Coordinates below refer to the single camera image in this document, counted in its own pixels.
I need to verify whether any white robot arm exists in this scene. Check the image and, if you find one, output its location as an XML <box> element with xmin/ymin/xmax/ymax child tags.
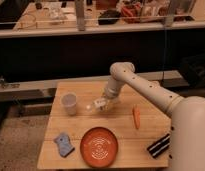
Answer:
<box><xmin>104</xmin><ymin>62</ymin><xmax>205</xmax><ymax>171</ymax></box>

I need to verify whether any orange ceramic bowl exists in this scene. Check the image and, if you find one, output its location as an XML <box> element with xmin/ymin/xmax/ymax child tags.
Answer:
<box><xmin>80</xmin><ymin>127</ymin><xmax>118</xmax><ymax>168</ymax></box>

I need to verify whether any orange carrot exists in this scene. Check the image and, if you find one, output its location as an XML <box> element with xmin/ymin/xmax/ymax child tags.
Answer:
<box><xmin>132</xmin><ymin>106</ymin><xmax>140</xmax><ymax>129</ymax></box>

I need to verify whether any clear plastic cup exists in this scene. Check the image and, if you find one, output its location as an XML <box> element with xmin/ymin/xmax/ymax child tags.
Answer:
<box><xmin>61</xmin><ymin>93</ymin><xmax>77</xmax><ymax>116</ymax></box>

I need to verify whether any wooden table board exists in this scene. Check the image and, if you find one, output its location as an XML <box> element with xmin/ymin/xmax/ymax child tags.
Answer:
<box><xmin>38</xmin><ymin>81</ymin><xmax>170</xmax><ymax>170</ymax></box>

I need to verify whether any blue sponge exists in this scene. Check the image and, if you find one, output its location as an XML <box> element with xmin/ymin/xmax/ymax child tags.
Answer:
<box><xmin>54</xmin><ymin>133</ymin><xmax>75</xmax><ymax>157</ymax></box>

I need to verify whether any black and white striped block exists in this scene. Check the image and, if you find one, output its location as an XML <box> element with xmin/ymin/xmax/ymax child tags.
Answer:
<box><xmin>147</xmin><ymin>134</ymin><xmax>170</xmax><ymax>158</ymax></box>

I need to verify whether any black bag on shelf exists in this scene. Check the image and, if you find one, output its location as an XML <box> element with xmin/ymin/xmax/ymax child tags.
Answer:
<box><xmin>98</xmin><ymin>9</ymin><xmax>120</xmax><ymax>25</ymax></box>

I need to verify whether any red object on shelf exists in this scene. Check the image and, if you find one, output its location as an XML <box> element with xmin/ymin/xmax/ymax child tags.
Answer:
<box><xmin>121</xmin><ymin>3</ymin><xmax>142</xmax><ymax>23</ymax></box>

